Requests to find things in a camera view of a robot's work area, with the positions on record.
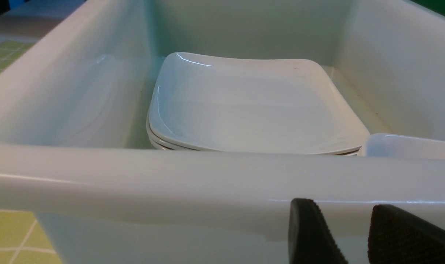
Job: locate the large white plastic tub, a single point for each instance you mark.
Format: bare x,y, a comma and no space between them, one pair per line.
74,149

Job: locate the green backdrop cloth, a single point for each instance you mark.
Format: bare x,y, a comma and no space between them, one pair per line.
437,6

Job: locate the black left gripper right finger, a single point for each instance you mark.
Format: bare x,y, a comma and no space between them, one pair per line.
399,237

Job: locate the lower white square plate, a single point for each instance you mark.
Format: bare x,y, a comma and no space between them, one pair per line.
159,143

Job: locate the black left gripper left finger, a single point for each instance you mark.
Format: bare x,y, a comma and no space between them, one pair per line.
309,238

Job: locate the white square plate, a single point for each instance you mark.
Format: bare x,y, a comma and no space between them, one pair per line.
283,106
159,143

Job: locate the top white square plate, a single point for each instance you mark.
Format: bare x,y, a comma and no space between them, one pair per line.
283,106

